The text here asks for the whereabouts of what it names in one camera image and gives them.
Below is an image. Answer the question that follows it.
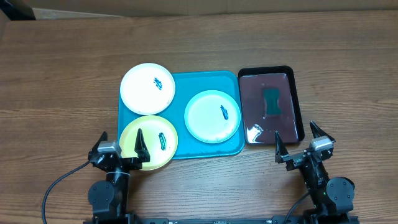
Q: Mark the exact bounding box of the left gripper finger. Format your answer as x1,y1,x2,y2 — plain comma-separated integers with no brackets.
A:
94,131,108,148
134,128,150,163

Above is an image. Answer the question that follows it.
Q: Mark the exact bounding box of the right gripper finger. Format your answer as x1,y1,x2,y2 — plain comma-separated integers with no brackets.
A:
310,121,335,142
275,131,289,164

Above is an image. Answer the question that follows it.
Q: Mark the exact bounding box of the yellow plate with stain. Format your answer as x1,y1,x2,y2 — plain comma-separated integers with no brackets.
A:
119,115,178,170

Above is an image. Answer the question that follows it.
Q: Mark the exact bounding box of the green sponge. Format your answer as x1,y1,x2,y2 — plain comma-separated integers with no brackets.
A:
263,88,282,116

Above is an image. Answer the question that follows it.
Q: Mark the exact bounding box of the white plate with stain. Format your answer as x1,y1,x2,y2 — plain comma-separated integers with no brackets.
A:
119,63,175,115

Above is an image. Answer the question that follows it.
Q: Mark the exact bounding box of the light blue plate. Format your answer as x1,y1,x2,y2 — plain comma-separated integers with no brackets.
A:
184,90,241,144

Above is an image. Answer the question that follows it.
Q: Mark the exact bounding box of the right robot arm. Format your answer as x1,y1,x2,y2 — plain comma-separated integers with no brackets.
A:
275,121,359,223

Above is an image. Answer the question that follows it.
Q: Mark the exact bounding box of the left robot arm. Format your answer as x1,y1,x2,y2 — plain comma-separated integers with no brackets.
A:
88,129,150,224

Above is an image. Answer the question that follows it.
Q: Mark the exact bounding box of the black water tray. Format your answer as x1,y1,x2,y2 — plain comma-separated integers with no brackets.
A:
238,65,305,145

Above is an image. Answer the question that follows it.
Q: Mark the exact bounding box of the teal plastic serving tray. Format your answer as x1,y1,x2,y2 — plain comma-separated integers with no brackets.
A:
118,70,245,159

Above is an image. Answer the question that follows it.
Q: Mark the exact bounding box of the dark object top left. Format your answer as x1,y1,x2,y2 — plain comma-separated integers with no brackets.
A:
1,0,35,21

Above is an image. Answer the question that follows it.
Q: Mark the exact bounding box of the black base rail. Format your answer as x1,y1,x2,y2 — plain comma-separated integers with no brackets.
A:
82,214,360,224

